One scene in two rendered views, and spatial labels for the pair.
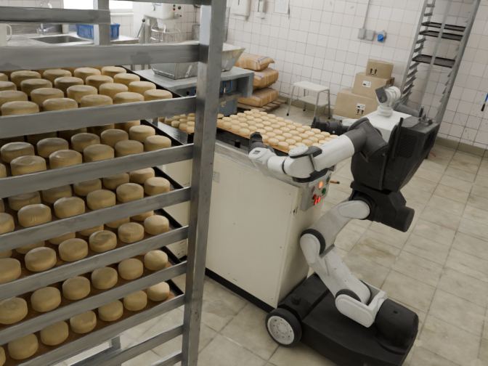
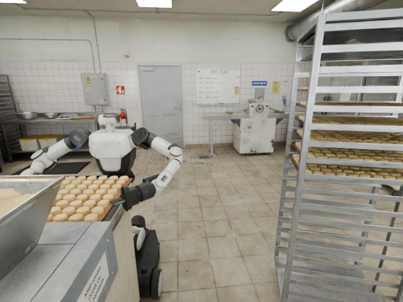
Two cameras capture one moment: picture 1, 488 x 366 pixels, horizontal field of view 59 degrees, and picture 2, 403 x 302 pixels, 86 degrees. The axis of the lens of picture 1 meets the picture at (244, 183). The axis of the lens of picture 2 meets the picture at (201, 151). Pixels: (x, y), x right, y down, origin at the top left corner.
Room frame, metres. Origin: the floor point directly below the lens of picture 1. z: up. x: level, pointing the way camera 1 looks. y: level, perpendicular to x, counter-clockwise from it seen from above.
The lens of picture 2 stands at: (2.13, 0.96, 1.51)
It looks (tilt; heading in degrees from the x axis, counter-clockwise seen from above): 16 degrees down; 235
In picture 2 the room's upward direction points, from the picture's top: straight up
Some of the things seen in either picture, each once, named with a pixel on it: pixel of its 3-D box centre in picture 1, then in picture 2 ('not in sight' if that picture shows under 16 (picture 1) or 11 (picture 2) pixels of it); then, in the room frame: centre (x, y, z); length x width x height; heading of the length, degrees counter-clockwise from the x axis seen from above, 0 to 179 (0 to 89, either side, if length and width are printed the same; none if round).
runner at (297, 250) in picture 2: not in sight; (318, 253); (0.56, 0.33, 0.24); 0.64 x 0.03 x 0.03; 132
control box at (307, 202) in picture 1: (316, 190); not in sight; (1.94, -0.37, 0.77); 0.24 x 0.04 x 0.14; 146
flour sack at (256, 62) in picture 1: (245, 60); not in sight; (6.01, 0.18, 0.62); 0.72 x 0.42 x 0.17; 67
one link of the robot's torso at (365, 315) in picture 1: (361, 301); (131, 239); (1.73, -0.66, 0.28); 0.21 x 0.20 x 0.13; 55
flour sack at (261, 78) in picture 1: (256, 75); not in sight; (5.87, 0.00, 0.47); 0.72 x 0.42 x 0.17; 156
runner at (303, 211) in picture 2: not in sight; (324, 213); (0.56, 0.33, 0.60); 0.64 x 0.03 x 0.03; 132
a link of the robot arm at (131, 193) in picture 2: (257, 149); (135, 195); (1.84, -0.04, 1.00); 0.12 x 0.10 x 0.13; 10
